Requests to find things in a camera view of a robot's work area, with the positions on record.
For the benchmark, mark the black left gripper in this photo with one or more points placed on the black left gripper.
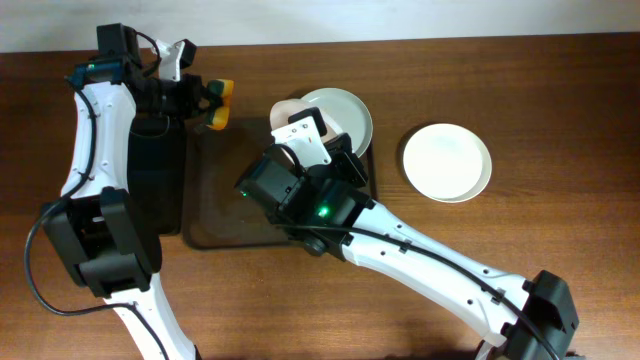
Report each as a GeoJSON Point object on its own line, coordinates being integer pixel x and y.
{"type": "Point", "coordinates": [201, 100]}

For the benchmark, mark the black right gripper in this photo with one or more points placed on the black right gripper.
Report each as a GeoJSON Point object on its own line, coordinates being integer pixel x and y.
{"type": "Point", "coordinates": [347, 163]}

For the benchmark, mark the yellow green sponge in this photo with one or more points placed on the yellow green sponge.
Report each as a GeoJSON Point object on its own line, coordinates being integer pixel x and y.
{"type": "Point", "coordinates": [220, 94]}

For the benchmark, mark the pink plate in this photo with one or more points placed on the pink plate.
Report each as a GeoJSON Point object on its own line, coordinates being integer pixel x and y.
{"type": "Point", "coordinates": [293, 125]}

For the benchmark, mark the grey-green plate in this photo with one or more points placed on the grey-green plate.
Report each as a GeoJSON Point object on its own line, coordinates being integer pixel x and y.
{"type": "Point", "coordinates": [348, 111]}

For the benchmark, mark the cream white plate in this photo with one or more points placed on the cream white plate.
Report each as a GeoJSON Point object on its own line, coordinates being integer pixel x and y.
{"type": "Point", "coordinates": [446, 163]}

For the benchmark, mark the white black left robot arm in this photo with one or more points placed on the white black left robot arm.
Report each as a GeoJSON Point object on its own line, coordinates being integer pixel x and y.
{"type": "Point", "coordinates": [124, 190]}

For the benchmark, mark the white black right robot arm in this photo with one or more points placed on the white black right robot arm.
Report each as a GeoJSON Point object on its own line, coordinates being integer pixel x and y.
{"type": "Point", "coordinates": [516, 318]}

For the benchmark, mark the black small tray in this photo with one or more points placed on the black small tray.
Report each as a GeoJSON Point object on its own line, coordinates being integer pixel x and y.
{"type": "Point", "coordinates": [156, 170]}

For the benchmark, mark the dark brown serving tray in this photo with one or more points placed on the dark brown serving tray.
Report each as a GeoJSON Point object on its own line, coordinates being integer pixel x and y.
{"type": "Point", "coordinates": [215, 215]}

